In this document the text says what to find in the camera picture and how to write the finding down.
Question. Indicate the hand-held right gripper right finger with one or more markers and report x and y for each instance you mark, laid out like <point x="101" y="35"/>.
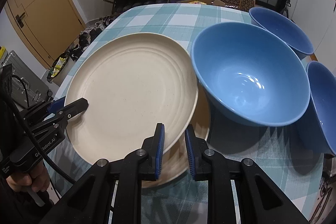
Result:
<point x="189" y="155"/>

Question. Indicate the white base cabinets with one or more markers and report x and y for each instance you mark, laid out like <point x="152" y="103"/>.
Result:
<point x="317" y="8"/>

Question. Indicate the dark blue bowl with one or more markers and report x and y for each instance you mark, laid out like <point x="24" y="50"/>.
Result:
<point x="283" y="27"/>
<point x="323" y="98"/>

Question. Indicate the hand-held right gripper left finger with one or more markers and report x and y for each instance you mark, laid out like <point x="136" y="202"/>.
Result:
<point x="159" y="150"/>

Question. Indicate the light blue bowl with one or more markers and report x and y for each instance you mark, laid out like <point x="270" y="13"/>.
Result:
<point x="236" y="56"/>

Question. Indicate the beige round plate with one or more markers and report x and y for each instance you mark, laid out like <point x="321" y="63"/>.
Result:
<point x="131" y="87"/>
<point x="200" y="121"/>

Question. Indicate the yellow snack packet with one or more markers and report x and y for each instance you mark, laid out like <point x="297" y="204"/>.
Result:
<point x="200" y="2"/>

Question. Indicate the person's left hand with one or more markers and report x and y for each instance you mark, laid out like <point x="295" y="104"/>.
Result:
<point x="23" y="179"/>

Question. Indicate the pile of dark shoes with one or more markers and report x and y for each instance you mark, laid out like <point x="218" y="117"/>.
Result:
<point x="90" y="32"/>

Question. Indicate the silver suitcase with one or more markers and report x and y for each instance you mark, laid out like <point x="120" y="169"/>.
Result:
<point x="23" y="82"/>

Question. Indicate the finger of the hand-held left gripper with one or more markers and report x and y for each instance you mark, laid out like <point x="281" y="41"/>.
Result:
<point x="56" y="104"/>
<point x="76" y="107"/>

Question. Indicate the white trash bin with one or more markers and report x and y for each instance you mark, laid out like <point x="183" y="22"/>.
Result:
<point x="59" y="67"/>

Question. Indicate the yellow wooden door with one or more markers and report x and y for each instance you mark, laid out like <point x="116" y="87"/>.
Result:
<point x="44" y="8"/>

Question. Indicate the teal checkered tablecloth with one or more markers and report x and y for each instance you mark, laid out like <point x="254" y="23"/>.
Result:
<point x="162" y="19"/>

